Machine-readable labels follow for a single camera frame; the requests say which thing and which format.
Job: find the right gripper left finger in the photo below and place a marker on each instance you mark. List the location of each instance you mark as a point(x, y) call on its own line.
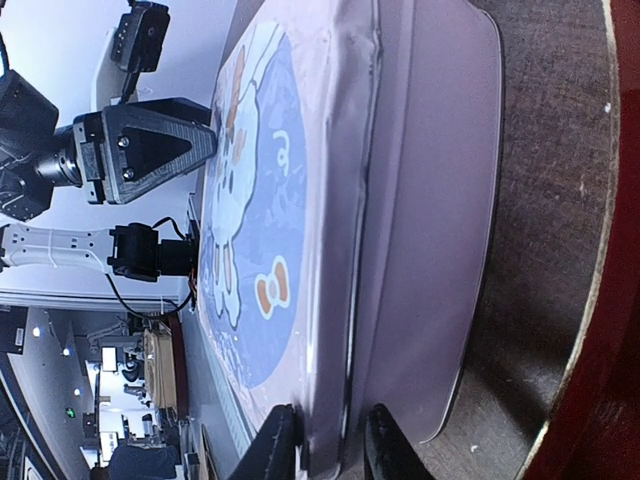
point(272, 455)

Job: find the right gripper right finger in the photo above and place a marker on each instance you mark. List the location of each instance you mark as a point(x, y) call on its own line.
point(388, 455)

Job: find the white compartment tin box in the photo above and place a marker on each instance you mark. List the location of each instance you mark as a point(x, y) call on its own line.
point(431, 194)

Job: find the metal tin lid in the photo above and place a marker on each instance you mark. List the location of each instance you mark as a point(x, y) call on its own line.
point(308, 106)

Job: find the dark red chocolate tray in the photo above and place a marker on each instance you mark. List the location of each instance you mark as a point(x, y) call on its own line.
point(592, 430)

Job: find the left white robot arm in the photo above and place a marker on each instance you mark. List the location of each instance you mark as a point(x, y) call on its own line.
point(134, 251)

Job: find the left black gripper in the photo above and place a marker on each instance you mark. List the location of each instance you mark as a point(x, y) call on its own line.
point(146, 144)

